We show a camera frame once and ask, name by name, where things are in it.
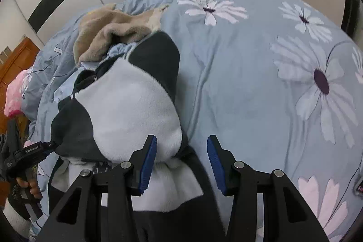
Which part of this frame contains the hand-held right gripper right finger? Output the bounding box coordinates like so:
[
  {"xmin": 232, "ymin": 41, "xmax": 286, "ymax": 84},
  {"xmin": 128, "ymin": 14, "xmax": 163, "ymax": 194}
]
[{"xmin": 206, "ymin": 134, "xmax": 331, "ymax": 242}]

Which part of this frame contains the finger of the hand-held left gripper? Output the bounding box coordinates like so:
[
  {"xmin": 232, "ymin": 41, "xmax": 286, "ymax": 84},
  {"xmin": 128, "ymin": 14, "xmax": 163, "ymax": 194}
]
[{"xmin": 42, "ymin": 140, "xmax": 59, "ymax": 154}]

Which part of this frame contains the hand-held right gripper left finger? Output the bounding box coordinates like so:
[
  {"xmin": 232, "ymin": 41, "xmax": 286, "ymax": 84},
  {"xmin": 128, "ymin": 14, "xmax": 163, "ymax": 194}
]
[{"xmin": 37, "ymin": 134, "xmax": 158, "ymax": 242}]

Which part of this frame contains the black and white fleece garment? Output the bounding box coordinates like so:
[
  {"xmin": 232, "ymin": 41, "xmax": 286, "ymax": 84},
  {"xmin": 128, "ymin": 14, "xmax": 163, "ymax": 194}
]
[{"xmin": 48, "ymin": 31, "xmax": 227, "ymax": 242}]

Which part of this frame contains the person's left forearm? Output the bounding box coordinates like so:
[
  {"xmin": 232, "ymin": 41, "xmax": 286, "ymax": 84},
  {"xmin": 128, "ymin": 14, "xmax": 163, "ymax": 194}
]
[{"xmin": 2, "ymin": 201, "xmax": 32, "ymax": 240}]

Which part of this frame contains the person's left hand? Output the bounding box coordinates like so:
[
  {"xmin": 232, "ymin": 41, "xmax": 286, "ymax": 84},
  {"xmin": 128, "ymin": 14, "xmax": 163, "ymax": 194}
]
[{"xmin": 16, "ymin": 177, "xmax": 43, "ymax": 200}]

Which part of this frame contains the pink pillow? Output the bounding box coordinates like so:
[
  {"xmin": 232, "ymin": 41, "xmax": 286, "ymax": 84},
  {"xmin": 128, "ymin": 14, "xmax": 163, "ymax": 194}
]
[{"xmin": 4, "ymin": 69, "xmax": 33, "ymax": 118}]

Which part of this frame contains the wooden headboard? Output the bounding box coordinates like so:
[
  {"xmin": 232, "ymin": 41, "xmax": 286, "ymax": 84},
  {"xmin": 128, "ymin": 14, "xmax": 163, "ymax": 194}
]
[{"xmin": 0, "ymin": 37, "xmax": 41, "ymax": 135}]

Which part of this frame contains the blue floral bed cover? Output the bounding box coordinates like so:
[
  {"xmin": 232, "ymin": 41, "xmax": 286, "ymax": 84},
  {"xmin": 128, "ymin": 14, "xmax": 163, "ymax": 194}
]
[{"xmin": 21, "ymin": 0, "xmax": 363, "ymax": 242}]

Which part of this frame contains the light blue garment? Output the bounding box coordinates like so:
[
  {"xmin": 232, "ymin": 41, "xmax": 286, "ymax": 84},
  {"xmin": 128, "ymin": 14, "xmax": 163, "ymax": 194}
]
[{"xmin": 54, "ymin": 42, "xmax": 137, "ymax": 102}]

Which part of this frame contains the beige fleece garment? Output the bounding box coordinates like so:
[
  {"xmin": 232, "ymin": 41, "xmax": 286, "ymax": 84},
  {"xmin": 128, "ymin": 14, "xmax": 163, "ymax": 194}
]
[{"xmin": 73, "ymin": 3, "xmax": 169, "ymax": 67}]

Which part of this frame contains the black object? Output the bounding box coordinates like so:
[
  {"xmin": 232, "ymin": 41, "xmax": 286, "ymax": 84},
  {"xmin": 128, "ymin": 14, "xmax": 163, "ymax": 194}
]
[{"xmin": 340, "ymin": 0, "xmax": 361, "ymax": 36}]

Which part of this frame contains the wall switch panel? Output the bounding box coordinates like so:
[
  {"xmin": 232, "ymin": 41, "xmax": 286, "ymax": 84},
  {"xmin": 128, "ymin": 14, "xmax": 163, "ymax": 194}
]
[{"xmin": 0, "ymin": 46, "xmax": 10, "ymax": 64}]

